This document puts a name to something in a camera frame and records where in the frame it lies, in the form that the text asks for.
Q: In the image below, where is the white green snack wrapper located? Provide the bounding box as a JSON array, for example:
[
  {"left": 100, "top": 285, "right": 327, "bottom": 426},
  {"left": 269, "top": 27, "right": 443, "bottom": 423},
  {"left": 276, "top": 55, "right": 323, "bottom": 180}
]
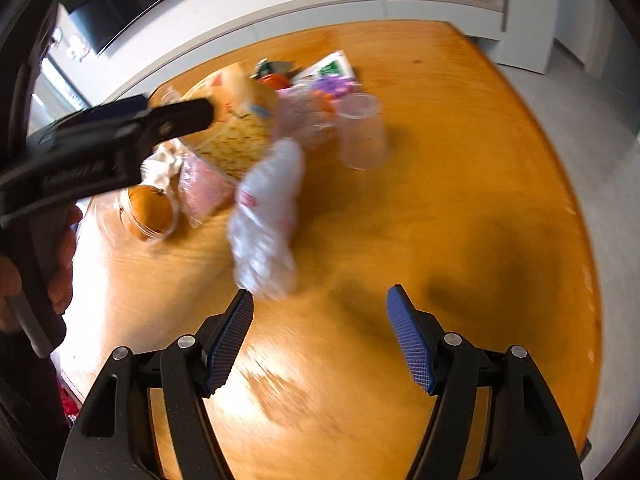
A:
[{"left": 292, "top": 50, "right": 356, "bottom": 84}]

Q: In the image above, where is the yellow patterned paper bag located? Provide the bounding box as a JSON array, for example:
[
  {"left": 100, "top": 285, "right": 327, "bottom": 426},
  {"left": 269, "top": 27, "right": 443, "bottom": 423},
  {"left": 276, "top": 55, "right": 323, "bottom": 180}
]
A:
[{"left": 181, "top": 63, "right": 278, "bottom": 181}]

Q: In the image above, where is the clear plastic measuring cup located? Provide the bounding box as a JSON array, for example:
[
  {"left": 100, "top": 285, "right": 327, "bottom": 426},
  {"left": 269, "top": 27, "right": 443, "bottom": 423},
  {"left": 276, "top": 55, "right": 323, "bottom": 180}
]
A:
[{"left": 335, "top": 93, "right": 387, "bottom": 171}]

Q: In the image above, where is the purple pink snack packet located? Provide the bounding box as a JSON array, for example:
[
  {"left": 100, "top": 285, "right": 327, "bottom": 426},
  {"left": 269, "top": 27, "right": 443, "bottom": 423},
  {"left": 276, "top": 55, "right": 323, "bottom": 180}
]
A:
[{"left": 311, "top": 75, "right": 361, "bottom": 101}]

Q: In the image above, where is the person's left hand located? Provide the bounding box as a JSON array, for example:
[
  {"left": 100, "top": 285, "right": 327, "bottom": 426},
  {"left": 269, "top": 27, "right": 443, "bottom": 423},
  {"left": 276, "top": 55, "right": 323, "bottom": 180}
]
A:
[{"left": 0, "top": 204, "right": 85, "bottom": 334}]

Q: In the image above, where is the black television screen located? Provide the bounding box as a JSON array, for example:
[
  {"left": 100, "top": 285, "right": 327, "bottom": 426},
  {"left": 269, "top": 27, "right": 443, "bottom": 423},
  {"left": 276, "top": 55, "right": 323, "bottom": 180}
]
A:
[{"left": 63, "top": 0, "right": 143, "bottom": 54}]

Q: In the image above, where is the orange fruit in plastic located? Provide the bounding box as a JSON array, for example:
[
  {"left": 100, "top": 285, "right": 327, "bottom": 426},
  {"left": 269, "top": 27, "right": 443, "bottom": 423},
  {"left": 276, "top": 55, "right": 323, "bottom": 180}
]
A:
[{"left": 118, "top": 184, "right": 177, "bottom": 243}]

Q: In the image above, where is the crushed clear plastic bottle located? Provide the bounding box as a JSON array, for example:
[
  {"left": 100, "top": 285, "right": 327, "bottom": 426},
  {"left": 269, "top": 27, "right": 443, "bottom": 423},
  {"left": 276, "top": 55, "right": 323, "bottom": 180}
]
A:
[{"left": 228, "top": 138, "right": 305, "bottom": 299}]

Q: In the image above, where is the red plastic cap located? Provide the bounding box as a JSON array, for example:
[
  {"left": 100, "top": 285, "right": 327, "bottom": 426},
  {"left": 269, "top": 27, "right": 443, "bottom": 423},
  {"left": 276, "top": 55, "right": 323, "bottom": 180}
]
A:
[{"left": 258, "top": 73, "right": 292, "bottom": 91}]

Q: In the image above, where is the pink shred cellophane bag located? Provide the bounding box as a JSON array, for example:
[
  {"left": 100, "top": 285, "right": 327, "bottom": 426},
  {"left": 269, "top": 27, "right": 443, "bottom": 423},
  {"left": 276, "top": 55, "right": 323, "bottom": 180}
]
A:
[{"left": 271, "top": 87, "right": 336, "bottom": 150}]

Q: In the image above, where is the white tall cabinet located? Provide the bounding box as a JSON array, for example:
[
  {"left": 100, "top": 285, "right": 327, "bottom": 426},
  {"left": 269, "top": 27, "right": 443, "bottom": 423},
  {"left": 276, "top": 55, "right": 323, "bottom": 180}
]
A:
[{"left": 491, "top": 0, "right": 559, "bottom": 74}]

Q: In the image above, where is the white low tv cabinet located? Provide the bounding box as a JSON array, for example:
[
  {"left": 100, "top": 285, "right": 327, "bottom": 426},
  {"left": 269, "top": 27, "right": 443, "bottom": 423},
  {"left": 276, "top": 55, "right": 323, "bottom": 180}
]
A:
[{"left": 84, "top": 0, "right": 506, "bottom": 104}]

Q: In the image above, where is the white crumpled tissue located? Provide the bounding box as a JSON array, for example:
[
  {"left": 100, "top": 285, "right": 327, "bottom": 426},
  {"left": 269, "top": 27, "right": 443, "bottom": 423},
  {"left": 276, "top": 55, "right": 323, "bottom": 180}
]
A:
[{"left": 141, "top": 139, "right": 186, "bottom": 191}]

